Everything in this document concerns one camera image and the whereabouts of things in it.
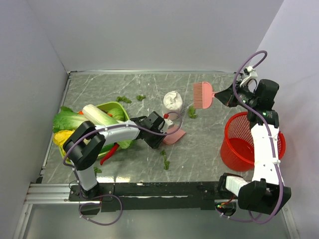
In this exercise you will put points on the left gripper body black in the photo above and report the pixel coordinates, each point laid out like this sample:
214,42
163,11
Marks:
153,140

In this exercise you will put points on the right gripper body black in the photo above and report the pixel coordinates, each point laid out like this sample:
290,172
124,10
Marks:
242,93

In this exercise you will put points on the pink dustpan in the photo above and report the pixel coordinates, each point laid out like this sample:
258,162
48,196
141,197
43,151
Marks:
175,137

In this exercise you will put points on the pink hand brush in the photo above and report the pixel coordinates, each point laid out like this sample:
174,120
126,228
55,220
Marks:
203,95

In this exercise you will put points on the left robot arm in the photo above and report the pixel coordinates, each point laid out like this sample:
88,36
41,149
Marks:
84,145

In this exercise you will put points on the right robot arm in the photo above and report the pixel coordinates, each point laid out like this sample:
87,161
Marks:
266,192

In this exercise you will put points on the green paper scrap back centre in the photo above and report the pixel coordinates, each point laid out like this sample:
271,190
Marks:
140,97

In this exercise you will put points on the white paper roll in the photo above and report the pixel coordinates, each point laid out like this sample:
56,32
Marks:
172,101

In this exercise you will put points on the green paper scrap small centre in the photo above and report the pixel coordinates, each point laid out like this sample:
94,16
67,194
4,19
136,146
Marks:
163,152

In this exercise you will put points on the round green cabbage toy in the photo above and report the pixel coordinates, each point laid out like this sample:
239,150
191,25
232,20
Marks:
117,114

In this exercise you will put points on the green paper scrap back left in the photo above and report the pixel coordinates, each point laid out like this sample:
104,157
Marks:
123,99

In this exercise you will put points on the green paper scrap near roll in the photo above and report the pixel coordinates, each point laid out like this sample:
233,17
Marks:
192,112

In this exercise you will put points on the green paper scrap by dustpan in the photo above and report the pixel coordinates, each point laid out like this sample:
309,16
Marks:
166,164

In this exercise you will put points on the red chili pepper toy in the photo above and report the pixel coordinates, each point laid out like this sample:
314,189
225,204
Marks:
110,153

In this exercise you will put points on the green vegetable tray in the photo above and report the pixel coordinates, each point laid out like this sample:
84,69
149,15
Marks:
105,108

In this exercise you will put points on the red mesh basket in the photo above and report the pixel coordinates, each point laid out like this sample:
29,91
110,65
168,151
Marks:
237,150

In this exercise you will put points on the napa cabbage toy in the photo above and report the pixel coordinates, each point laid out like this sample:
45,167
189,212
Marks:
97,116

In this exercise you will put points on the green paper scrap front left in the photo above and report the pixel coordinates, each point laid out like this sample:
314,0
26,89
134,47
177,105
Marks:
97,170

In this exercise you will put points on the green lettuce leaf toy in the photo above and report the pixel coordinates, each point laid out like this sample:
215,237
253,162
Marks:
67,119

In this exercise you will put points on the yellow corn husk toy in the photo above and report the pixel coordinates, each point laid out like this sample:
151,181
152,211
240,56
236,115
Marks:
59,138

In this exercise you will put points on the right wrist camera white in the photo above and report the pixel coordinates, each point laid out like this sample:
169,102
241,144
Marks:
251,74

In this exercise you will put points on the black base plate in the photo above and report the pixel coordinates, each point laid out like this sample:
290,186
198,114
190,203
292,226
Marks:
111,203

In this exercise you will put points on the aluminium rail frame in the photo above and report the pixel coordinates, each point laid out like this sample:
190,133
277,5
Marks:
69,193

